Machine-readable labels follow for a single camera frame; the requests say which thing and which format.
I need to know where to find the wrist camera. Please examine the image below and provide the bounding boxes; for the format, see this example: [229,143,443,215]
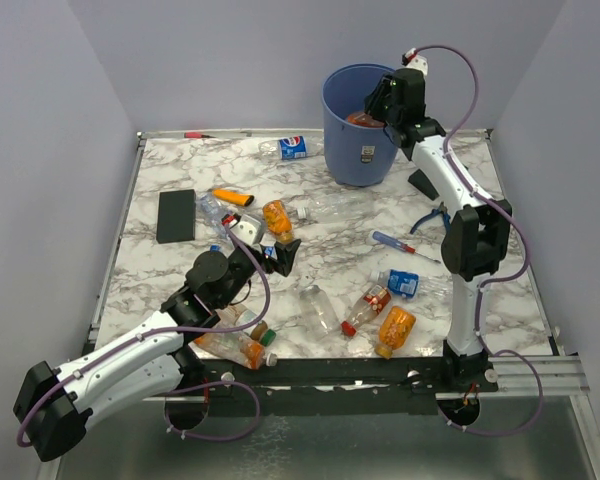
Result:
[401,48,428,77]
[231,214,265,246]

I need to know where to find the green cap bottle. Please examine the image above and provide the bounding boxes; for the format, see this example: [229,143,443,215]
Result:
[219,304,276,347]

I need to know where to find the blue plastic bin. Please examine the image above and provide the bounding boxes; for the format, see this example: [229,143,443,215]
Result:
[321,63,398,187]

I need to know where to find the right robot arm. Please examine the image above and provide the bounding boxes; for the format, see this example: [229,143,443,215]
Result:
[364,68,512,391]

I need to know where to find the clear bottle white cap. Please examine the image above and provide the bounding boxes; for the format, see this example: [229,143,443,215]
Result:
[296,194,374,223]

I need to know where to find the Pepsi bottle on table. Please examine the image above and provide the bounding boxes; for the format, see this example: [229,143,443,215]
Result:
[258,136,309,161]

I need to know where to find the orange bottle white cap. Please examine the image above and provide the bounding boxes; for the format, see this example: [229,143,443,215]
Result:
[193,332,278,370]

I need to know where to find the blue handled pliers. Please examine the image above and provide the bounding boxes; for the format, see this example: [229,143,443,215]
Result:
[409,203,451,235]

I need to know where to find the orange bottle front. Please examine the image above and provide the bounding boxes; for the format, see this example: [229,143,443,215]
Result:
[374,306,416,359]

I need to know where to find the orange utility knife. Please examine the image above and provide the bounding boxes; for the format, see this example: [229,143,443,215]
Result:
[211,189,255,207]

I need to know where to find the black box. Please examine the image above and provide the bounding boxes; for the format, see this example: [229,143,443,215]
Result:
[156,189,196,244]
[408,169,439,200]

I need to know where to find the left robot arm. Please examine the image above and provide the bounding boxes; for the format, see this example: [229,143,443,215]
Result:
[13,240,301,462]

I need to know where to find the black box right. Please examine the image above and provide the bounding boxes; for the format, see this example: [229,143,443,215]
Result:
[408,169,439,200]

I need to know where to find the red cap tea bottle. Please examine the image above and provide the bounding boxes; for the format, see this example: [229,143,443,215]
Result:
[341,284,391,337]

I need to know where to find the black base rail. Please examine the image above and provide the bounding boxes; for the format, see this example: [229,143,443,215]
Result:
[82,344,501,419]

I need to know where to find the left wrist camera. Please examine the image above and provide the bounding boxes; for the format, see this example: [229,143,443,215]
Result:
[231,214,265,246]

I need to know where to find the black box left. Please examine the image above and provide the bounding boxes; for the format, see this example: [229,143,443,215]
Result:
[156,189,196,244]

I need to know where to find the red marker pen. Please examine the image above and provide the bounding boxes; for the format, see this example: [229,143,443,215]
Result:
[183,131,216,139]

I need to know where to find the large crushed orange-label bottle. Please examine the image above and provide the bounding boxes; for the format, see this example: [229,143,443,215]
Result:
[346,111,385,128]

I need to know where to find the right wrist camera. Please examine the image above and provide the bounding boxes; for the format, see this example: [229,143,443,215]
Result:
[401,48,428,77]

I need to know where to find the clear wide bottle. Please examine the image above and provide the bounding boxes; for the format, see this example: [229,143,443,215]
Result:
[299,285,340,340]

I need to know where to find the blue label water bottle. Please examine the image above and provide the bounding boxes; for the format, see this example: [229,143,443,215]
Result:
[369,269,452,300]

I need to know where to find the small orange juice bottle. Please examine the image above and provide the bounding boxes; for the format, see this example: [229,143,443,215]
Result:
[262,200,294,244]

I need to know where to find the small clear crushed bottle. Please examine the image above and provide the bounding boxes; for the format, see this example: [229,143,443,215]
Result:
[196,192,229,239]

